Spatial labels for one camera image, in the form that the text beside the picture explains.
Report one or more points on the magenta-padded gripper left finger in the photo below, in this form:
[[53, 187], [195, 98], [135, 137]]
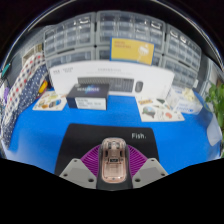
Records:
[[78, 171]]

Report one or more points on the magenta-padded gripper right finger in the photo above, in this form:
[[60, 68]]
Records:
[[148, 171]]

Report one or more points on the transparent pink computer mouse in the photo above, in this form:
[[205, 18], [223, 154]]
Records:
[[114, 163]]

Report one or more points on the black mouse pad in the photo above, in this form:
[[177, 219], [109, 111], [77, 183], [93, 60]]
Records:
[[83, 136]]

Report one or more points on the white keyboard and mouse box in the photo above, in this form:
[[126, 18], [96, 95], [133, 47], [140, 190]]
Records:
[[66, 75]]

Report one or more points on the white cartoon sticker sheet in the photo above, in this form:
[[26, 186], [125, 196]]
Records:
[[160, 110], [50, 101]]

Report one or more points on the small black cardboard box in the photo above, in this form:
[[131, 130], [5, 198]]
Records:
[[87, 96]]

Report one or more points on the white plant pot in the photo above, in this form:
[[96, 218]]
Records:
[[215, 131]]

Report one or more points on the navy dotted fabric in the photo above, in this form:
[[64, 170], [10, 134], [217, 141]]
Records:
[[20, 110]]

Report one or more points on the green leafy pothos plant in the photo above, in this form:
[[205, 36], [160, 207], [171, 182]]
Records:
[[216, 98]]

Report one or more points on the red and white dotted fabric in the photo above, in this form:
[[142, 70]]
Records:
[[25, 80]]

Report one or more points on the yellow and blue box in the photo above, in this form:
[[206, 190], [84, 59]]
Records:
[[131, 50]]

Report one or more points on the beige woven storage box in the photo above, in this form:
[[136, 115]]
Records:
[[31, 53]]

